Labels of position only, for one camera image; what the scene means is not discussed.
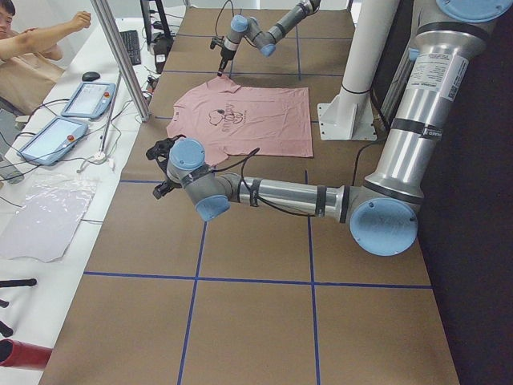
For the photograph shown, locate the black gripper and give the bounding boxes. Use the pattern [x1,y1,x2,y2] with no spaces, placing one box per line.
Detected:
[152,180,179,199]
[216,39,237,77]

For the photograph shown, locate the pink Snoopy t-shirt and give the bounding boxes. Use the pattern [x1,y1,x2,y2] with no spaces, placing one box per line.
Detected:
[167,76,313,165]

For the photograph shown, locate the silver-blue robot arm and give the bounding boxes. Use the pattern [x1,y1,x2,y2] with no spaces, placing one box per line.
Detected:
[146,1,511,256]
[210,0,321,77]

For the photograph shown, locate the black device on desk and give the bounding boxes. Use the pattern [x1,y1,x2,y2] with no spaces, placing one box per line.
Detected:
[148,33,174,74]

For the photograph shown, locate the black keyboard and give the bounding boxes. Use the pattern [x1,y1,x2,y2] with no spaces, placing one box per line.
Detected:
[120,30,141,66]

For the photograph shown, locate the far blue teach pendant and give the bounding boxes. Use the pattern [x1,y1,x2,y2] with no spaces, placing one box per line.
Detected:
[61,82,117,119]

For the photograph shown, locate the blue teach pendant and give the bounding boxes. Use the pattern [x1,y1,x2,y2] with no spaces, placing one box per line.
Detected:
[18,117,88,166]
[61,82,117,119]

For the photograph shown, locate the near blue teach pendant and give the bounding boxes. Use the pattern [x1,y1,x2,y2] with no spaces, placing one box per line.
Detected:
[18,117,88,166]

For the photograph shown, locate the clear plastic bag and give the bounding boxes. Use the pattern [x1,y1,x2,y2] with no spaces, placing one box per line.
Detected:
[1,174,99,263]

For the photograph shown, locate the black computer mouse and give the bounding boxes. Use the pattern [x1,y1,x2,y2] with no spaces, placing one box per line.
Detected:
[82,71,101,82]

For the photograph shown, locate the seated person beige shirt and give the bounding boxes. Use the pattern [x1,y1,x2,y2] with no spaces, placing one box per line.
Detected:
[1,1,91,115]

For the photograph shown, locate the black tripod legs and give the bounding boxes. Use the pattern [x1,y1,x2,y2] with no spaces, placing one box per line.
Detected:
[1,278,38,338]

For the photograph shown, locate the red cylinder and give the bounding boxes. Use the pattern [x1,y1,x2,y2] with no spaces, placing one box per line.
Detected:
[1,338,53,371]

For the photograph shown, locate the aluminium frame post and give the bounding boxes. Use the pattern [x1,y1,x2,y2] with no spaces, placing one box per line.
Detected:
[91,0,151,123]

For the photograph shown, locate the white camera mast pedestal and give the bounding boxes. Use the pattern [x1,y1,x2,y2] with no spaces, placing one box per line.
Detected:
[317,0,399,140]

